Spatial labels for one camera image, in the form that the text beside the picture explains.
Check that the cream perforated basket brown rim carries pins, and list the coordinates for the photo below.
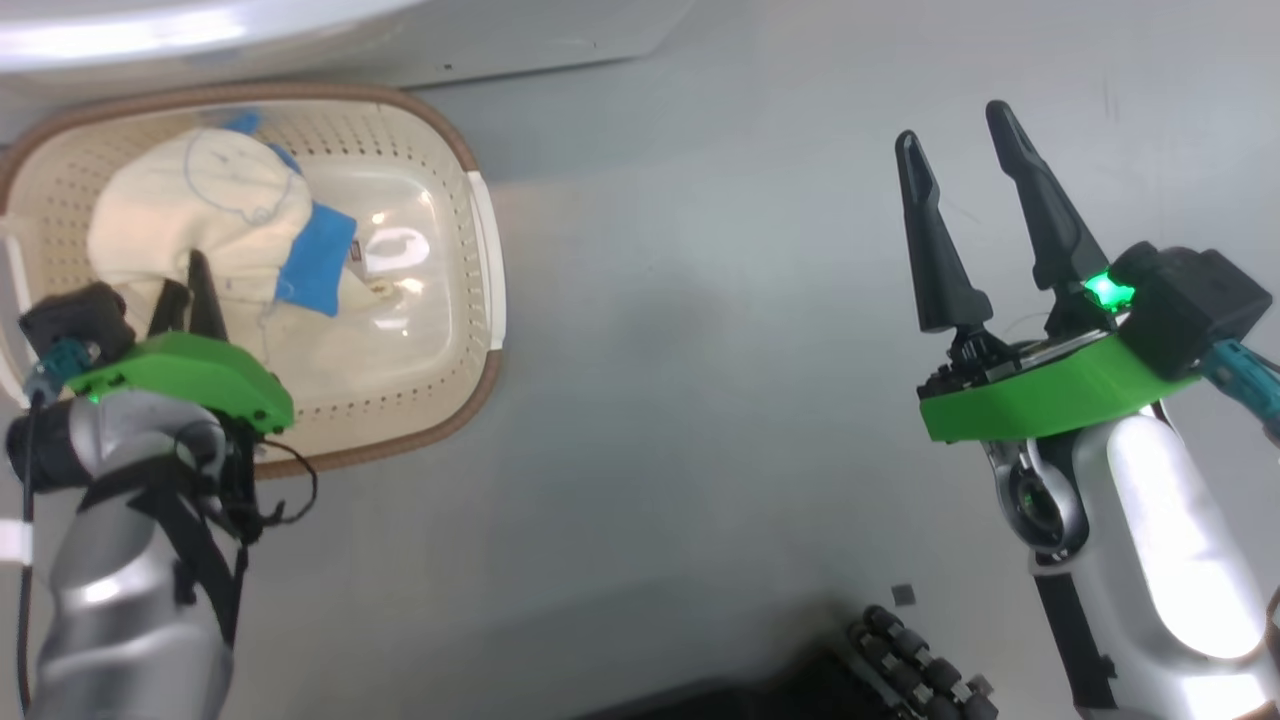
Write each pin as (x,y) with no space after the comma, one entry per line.
(400,380)

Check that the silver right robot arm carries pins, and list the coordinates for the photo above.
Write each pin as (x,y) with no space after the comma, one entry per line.
(1170,550)

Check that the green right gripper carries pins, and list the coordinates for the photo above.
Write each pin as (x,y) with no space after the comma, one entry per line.
(1050,390)

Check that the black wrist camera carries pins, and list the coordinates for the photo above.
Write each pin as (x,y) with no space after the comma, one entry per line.
(75,315)
(1190,300)

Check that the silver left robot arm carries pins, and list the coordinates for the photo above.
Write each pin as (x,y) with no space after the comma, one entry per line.
(120,620)

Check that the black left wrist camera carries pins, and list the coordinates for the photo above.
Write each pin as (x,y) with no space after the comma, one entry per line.
(75,315)

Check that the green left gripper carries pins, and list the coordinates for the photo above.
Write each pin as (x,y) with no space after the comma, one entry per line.
(190,365)

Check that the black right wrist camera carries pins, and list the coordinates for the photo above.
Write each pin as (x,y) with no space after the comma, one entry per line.
(1190,300)

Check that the cream garment with blue trim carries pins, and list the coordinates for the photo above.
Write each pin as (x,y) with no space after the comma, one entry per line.
(200,210)

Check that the white front-load washing machine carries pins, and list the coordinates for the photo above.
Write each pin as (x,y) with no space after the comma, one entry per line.
(500,45)

